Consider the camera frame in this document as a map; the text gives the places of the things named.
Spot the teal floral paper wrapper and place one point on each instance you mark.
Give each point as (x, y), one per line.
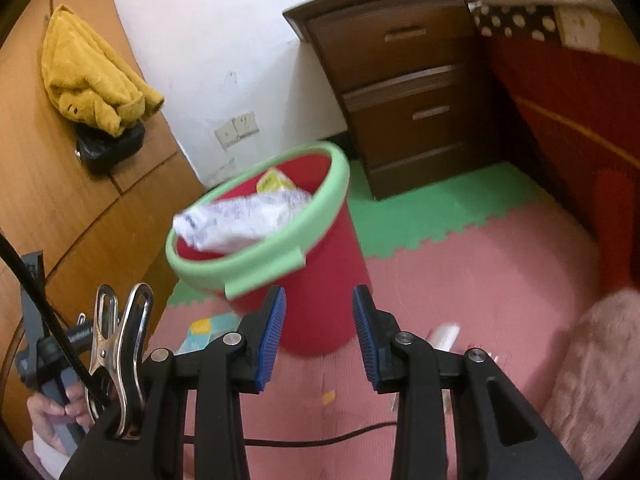
(205, 335)

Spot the brown nightstand drawer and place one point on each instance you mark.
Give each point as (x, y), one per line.
(350, 55)
(390, 125)

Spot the green foam mat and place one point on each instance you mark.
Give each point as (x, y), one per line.
(425, 210)

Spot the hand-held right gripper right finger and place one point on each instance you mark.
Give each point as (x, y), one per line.
(365, 340)

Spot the red bed cover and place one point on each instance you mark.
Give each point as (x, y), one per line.
(560, 125)

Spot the cream patterned cloth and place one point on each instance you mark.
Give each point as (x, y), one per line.
(580, 30)

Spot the black pouch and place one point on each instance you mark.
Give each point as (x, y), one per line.
(110, 150)

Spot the pink fluffy cloth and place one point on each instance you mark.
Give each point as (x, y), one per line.
(600, 360)

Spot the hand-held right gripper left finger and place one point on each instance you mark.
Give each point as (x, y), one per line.
(272, 340)

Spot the pink foam mat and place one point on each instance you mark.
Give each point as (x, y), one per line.
(475, 270)

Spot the person's left hand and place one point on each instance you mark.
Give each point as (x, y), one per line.
(80, 410)

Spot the white wall socket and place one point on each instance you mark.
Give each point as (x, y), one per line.
(224, 135)
(246, 125)

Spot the yellow cloth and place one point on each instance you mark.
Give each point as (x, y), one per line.
(85, 70)

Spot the black polka dot cloth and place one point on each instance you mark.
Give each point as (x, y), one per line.
(510, 22)

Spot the wooden wardrobe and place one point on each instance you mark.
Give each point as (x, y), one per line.
(60, 200)

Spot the white printed plastic bag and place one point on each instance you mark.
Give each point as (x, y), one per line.
(235, 220)

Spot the metal spring clip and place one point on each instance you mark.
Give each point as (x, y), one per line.
(125, 340)

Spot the red bin with green rim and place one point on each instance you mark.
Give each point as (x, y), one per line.
(320, 285)

